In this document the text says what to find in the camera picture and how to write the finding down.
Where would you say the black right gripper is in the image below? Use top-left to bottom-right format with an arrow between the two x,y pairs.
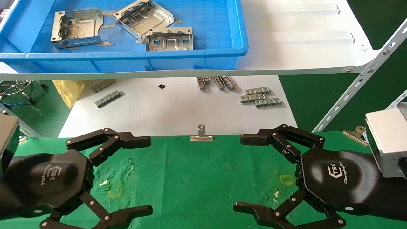
233,124 -> 407,229

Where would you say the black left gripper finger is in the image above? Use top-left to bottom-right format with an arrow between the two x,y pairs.
66,128 -> 152,166

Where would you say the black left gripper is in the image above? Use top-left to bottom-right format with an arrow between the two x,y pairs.
0,149 -> 153,229

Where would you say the metal bracket with slotted side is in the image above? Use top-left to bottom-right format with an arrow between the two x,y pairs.
114,0 -> 182,43

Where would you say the white work table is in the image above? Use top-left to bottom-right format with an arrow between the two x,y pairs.
58,75 -> 300,138

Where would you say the green table cloth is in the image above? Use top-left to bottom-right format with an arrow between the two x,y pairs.
0,131 -> 407,229

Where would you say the yellow cloth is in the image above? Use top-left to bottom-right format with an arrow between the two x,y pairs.
52,80 -> 86,110

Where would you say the grey slotted metal brace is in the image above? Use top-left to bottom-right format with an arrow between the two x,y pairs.
0,103 -> 40,138

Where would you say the long white slotted brace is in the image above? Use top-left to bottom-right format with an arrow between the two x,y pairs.
313,19 -> 407,133

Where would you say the blue plastic bin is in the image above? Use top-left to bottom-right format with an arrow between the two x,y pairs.
0,0 -> 249,74

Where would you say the white metal shelf board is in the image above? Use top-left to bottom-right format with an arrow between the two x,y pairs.
0,0 -> 382,80

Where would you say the short white slotted brace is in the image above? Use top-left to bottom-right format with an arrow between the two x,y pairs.
386,90 -> 407,110

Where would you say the metal bracket with square holes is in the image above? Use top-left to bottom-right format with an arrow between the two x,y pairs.
145,27 -> 195,52

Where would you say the metal wire ring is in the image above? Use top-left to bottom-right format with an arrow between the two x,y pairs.
0,80 -> 32,97

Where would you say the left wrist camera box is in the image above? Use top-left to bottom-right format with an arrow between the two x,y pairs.
0,114 -> 20,174

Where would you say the metal bracket with tall end wall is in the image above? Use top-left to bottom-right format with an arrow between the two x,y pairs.
50,9 -> 114,50

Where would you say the thin blue wire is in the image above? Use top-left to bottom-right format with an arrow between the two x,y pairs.
0,101 -> 31,108

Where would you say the right wrist camera box silver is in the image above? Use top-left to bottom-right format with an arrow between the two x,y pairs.
365,102 -> 407,179

